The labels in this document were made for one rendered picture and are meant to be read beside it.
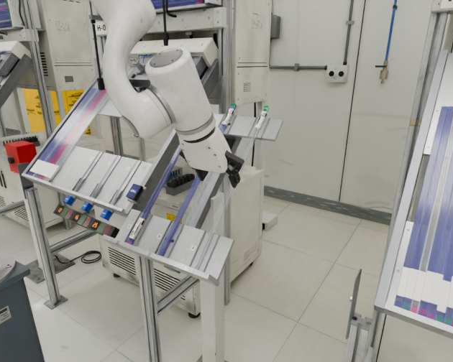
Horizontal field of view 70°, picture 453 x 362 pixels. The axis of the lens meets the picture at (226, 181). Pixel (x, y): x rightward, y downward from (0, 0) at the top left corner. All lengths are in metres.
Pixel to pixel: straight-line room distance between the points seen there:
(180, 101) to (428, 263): 0.58
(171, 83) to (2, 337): 0.76
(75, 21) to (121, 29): 2.10
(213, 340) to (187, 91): 0.90
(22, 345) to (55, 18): 2.06
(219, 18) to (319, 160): 1.74
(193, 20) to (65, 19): 1.39
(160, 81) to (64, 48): 2.08
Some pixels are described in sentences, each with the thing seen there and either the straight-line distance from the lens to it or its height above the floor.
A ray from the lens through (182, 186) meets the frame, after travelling 1.51.
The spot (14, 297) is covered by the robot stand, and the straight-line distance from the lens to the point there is 1.00.
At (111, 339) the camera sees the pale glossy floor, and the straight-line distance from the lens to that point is 1.73.
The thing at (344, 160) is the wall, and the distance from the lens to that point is 2.75.
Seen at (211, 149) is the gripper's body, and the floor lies 1.02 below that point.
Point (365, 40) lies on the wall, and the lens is 2.64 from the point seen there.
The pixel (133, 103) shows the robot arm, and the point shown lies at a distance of 0.58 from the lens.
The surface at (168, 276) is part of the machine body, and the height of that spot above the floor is 0.22.
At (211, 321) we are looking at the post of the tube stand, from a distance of 1.20.
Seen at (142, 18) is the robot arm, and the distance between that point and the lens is 0.62.
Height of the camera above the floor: 1.18
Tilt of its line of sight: 20 degrees down
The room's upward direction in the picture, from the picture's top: straight up
